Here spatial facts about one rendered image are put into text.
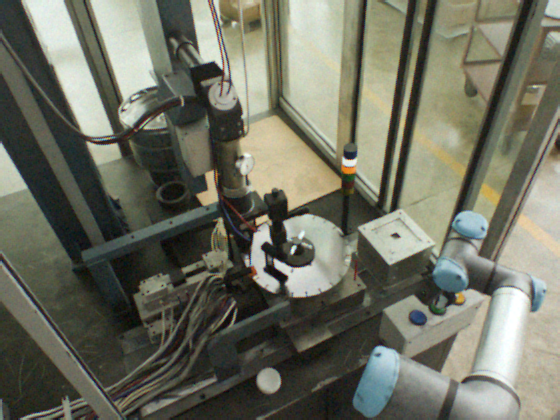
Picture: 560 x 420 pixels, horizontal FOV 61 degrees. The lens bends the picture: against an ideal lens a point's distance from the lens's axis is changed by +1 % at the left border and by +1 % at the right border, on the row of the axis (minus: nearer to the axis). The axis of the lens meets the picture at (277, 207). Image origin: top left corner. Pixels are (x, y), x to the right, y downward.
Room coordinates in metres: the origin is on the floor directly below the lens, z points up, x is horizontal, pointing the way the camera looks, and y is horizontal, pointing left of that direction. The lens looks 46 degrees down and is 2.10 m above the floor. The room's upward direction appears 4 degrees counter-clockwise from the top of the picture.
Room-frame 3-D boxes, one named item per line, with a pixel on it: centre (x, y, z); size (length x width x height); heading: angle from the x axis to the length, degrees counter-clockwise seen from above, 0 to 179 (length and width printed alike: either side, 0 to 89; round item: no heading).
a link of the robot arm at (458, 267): (0.63, -0.41, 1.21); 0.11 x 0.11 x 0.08; 57
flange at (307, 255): (0.92, -0.05, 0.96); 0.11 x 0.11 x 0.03
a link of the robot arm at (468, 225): (0.72, -0.45, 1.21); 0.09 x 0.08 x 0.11; 147
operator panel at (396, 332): (0.73, -0.43, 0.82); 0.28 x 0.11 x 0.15; 114
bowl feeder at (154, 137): (1.55, 0.42, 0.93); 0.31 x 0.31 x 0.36
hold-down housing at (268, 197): (0.86, 0.00, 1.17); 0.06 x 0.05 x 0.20; 105
